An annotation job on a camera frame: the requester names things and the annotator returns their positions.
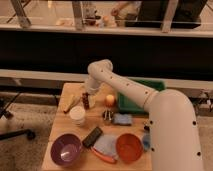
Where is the dark purple grape bunch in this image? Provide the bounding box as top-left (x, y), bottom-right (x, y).
top-left (82, 93), bottom-right (90, 109)

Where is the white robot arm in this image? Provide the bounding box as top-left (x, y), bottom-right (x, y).
top-left (85, 59), bottom-right (204, 171)

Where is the white paper cup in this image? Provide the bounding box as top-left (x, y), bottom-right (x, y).
top-left (69, 106), bottom-right (86, 125)

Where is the small blue cup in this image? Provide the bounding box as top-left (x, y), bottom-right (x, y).
top-left (142, 134), bottom-right (150, 151)

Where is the orange round fruit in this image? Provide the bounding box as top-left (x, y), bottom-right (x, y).
top-left (105, 94), bottom-right (116, 107)

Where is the yellow banana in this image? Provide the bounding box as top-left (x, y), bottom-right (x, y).
top-left (63, 95), bottom-right (80, 113)

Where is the green plastic tray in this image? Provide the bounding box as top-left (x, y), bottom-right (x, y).
top-left (117, 78), bottom-right (167, 115)

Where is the blue sponge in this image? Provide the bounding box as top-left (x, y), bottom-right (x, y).
top-left (113, 113), bottom-right (132, 125)

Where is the black rectangular remote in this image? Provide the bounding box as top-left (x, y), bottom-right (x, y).
top-left (82, 127), bottom-right (103, 148)

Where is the light blue cloth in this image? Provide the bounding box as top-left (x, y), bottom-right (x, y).
top-left (93, 134), bottom-right (118, 159)

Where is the orange carrot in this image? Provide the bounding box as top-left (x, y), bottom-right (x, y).
top-left (91, 147), bottom-right (117, 164)

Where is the purple plastic bowl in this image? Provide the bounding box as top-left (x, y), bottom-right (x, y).
top-left (50, 134), bottom-right (82, 167)

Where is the orange plastic bowl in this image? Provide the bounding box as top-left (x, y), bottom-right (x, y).
top-left (116, 133), bottom-right (143, 163)

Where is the black chair base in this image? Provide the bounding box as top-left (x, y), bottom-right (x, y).
top-left (0, 94), bottom-right (36, 141)

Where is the black handled tool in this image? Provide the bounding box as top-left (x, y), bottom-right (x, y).
top-left (144, 125), bottom-right (150, 131)

